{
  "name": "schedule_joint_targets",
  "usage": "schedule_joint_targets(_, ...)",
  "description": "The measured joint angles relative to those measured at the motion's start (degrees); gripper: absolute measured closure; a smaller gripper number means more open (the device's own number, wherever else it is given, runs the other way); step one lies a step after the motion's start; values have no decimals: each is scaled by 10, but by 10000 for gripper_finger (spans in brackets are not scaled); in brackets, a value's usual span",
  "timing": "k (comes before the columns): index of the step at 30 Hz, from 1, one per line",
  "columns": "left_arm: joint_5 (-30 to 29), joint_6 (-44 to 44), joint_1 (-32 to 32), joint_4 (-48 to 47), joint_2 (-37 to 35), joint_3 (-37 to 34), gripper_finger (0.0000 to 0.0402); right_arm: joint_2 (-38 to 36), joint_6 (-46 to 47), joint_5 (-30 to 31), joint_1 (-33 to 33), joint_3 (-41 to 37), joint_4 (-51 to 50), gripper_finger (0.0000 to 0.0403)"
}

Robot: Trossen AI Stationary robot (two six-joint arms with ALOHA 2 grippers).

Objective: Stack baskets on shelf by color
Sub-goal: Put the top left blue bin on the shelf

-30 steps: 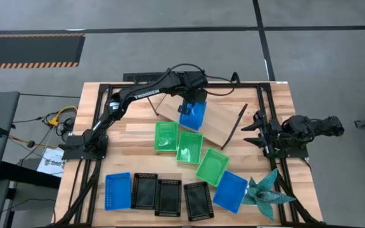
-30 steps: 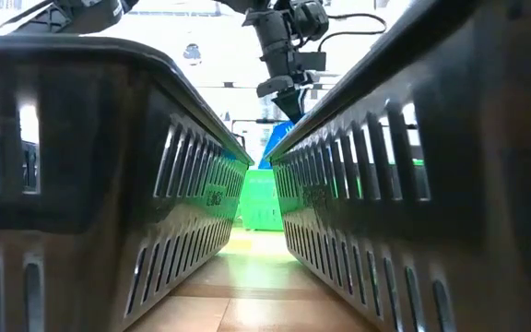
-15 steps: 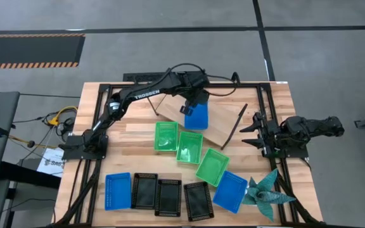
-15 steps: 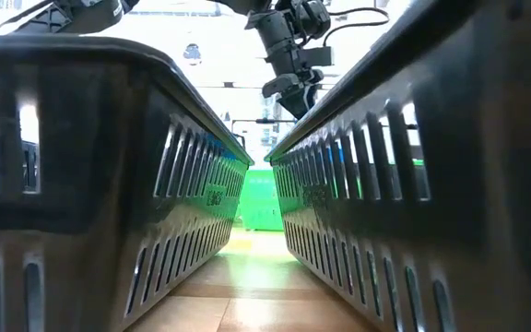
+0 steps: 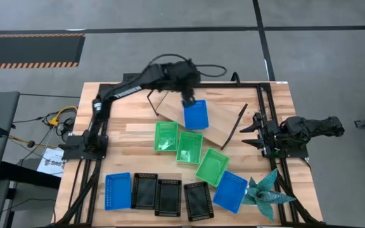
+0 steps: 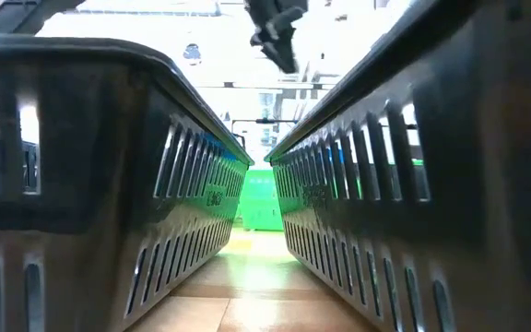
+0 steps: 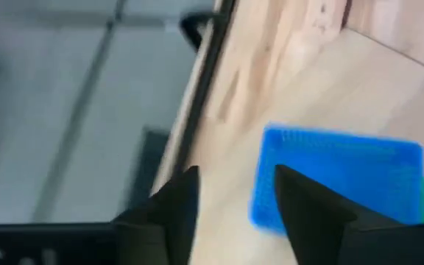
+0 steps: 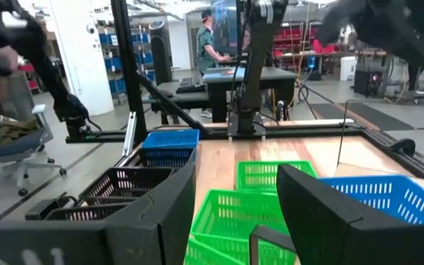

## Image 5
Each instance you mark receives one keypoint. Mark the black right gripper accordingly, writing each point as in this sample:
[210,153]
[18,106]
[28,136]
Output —
[268,136]

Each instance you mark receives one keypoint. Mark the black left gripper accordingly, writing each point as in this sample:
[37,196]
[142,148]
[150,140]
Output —
[189,76]

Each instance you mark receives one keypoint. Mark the blue plastic slotted basket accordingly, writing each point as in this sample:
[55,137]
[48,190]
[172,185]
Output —
[118,191]
[230,191]
[196,117]

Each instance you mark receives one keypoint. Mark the green plastic slotted basket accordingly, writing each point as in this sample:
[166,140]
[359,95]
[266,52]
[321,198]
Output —
[212,166]
[166,133]
[189,145]

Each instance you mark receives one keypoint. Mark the black plastic slotted basket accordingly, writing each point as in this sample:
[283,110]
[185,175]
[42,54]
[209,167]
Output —
[168,198]
[144,191]
[198,201]

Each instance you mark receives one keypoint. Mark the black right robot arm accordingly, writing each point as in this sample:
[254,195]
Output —
[322,126]

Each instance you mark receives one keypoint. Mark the wooden shelf with black legs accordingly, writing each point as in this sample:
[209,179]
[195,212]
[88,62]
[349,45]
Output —
[223,123]

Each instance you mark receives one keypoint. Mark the teal artificial succulent plant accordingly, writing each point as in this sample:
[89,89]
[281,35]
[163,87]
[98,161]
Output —
[261,194]

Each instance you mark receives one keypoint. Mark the white printed paper sheet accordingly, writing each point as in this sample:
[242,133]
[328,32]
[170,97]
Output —
[51,163]

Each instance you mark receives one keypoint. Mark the black hazard-striped floor mat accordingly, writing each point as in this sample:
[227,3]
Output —
[27,50]

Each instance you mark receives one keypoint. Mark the black metal table frame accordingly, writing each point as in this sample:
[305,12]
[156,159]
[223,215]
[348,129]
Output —
[249,85]

